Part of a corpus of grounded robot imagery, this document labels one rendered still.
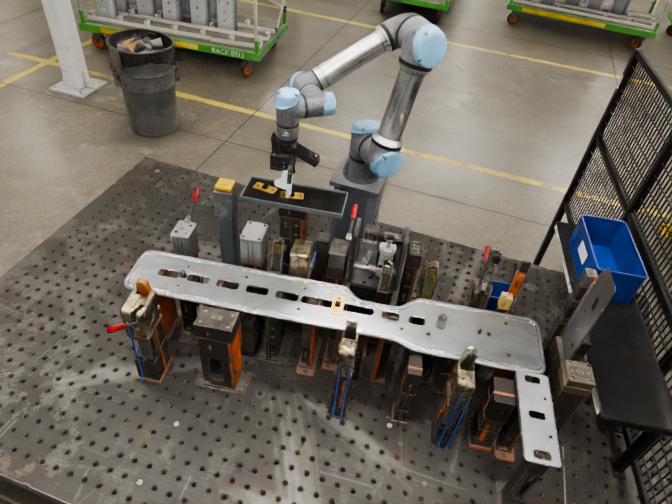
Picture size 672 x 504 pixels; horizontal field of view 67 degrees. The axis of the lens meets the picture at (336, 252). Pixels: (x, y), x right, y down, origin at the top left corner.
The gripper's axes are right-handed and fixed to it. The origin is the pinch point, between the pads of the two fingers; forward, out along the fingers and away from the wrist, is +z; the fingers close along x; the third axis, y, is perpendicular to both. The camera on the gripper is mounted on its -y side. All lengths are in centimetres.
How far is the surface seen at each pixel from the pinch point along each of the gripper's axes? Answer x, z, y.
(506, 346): 46, 20, -74
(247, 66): -349, 109, 82
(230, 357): 53, 31, 13
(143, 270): 29, 20, 46
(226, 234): -0.5, 26.1, 24.8
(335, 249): 17.2, 12.3, -17.5
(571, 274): 13, 17, -103
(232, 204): 0.0, 10.7, 21.6
